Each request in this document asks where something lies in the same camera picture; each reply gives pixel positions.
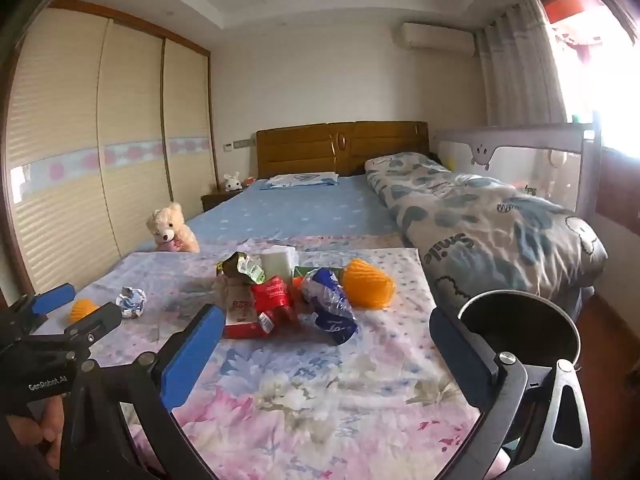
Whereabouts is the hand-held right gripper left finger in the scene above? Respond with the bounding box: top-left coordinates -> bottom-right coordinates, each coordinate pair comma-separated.
60,304 -> 226,480

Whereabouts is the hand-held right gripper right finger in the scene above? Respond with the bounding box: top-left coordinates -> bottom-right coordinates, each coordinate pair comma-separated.
429,306 -> 596,480

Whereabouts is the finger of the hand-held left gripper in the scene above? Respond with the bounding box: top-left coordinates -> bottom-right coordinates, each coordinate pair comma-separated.
0,283 -> 77,331
62,302 -> 123,348

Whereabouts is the small orange foam net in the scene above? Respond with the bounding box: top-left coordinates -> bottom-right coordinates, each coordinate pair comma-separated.
70,299 -> 101,323

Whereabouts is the white paper ball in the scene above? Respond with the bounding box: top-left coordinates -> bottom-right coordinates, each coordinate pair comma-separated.
116,286 -> 147,319

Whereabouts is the round metal bin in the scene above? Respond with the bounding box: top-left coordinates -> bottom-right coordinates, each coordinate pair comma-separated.
457,289 -> 583,376

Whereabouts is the red snack bag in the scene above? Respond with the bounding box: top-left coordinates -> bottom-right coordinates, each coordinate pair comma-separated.
250,275 -> 296,333

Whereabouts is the large orange foam net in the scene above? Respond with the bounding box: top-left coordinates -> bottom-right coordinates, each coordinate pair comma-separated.
341,258 -> 397,309

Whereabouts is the white foam block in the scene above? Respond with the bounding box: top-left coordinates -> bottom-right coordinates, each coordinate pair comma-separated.
261,246 -> 297,281

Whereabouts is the blue plastic bag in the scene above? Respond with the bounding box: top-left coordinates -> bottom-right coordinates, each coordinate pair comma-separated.
300,267 -> 359,346

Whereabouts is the person's left hand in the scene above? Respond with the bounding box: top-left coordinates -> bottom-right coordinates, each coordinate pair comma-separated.
6,400 -> 66,471

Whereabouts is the cream teddy bear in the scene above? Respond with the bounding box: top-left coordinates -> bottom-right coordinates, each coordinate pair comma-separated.
146,202 -> 201,253

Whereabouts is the floral blanket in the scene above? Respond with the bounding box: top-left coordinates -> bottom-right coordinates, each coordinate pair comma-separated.
32,235 -> 486,480

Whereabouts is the blue patterned quilt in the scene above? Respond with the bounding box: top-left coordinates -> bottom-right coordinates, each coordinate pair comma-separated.
364,152 -> 608,311

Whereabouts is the dark wooden nightstand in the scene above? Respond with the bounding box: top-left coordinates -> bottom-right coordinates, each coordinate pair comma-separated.
201,187 -> 251,212

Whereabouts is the blue bed sheet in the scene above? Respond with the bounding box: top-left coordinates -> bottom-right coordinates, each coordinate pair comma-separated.
135,175 -> 416,253

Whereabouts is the beige sliding door wardrobe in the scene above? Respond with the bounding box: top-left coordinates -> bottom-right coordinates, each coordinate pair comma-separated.
5,0 -> 216,296

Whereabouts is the blue and white pillow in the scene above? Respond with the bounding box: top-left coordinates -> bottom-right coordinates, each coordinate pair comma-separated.
260,172 -> 338,191

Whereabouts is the wooden headboard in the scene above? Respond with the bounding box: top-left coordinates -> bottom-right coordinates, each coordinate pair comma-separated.
256,121 -> 431,178

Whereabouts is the wooden dresser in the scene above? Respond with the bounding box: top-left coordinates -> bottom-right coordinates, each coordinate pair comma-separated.
597,147 -> 640,236

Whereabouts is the grey curtain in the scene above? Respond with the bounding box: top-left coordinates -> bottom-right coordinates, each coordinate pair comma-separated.
475,0 -> 568,128

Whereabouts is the white air conditioner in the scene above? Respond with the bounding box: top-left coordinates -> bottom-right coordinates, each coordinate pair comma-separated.
391,21 -> 476,56

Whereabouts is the red window valance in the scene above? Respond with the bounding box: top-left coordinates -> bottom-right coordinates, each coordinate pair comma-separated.
542,0 -> 601,23

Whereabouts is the grey bed guard rail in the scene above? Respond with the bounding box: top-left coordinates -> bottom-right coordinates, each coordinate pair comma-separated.
432,122 -> 601,221

